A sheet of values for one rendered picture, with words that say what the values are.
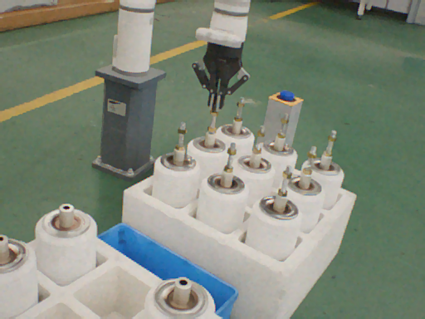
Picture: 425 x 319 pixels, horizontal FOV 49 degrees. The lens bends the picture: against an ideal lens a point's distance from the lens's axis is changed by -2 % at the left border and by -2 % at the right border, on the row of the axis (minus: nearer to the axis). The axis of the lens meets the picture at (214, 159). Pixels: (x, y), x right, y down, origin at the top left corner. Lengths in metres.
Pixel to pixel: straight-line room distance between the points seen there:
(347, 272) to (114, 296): 0.60
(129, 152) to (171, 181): 0.43
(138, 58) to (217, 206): 0.54
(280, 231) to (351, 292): 0.35
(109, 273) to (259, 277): 0.27
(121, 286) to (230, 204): 0.25
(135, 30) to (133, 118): 0.24
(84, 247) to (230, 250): 0.28
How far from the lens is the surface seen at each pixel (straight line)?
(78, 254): 0.78
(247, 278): 0.91
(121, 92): 1.32
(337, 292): 1.16
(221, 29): 0.96
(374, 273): 1.26
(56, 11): 3.19
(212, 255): 0.93
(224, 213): 0.92
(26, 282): 0.73
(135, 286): 0.82
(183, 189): 0.97
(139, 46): 1.29
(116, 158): 1.40
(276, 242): 0.89
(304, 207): 0.97
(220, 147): 1.07
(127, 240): 1.03
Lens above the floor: 0.72
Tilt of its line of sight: 27 degrees down
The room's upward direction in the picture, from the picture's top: 10 degrees clockwise
